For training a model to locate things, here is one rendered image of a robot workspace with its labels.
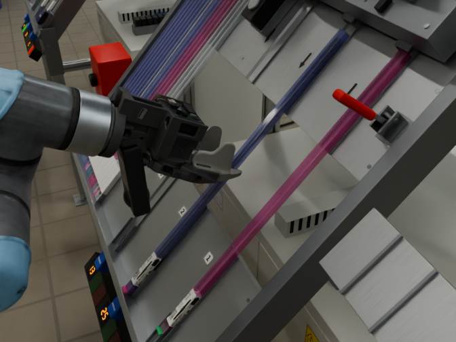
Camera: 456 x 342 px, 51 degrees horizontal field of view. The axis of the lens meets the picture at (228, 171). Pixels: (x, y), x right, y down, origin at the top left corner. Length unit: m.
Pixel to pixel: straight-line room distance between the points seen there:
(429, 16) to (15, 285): 0.49
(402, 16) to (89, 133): 0.37
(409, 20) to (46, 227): 1.75
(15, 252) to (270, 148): 0.91
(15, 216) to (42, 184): 1.81
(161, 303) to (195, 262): 0.08
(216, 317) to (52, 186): 1.73
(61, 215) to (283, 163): 1.16
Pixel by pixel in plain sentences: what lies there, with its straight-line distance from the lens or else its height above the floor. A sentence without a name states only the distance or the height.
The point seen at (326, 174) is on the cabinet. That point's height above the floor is 0.62.
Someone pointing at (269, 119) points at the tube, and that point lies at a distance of 0.69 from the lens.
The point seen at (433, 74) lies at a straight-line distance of 0.60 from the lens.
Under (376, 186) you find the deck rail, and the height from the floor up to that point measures 1.00.
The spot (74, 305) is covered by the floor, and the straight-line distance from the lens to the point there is 1.78.
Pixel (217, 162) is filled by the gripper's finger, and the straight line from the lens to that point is 0.66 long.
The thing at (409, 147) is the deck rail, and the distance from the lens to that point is 0.55.
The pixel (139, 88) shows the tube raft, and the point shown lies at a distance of 1.03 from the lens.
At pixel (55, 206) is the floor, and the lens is 2.19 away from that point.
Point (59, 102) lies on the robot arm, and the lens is 0.56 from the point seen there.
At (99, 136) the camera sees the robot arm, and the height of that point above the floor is 1.04.
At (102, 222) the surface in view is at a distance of 0.92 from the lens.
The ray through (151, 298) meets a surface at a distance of 0.76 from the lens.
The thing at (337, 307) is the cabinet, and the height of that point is 0.62.
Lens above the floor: 1.33
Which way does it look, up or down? 36 degrees down
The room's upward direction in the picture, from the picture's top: straight up
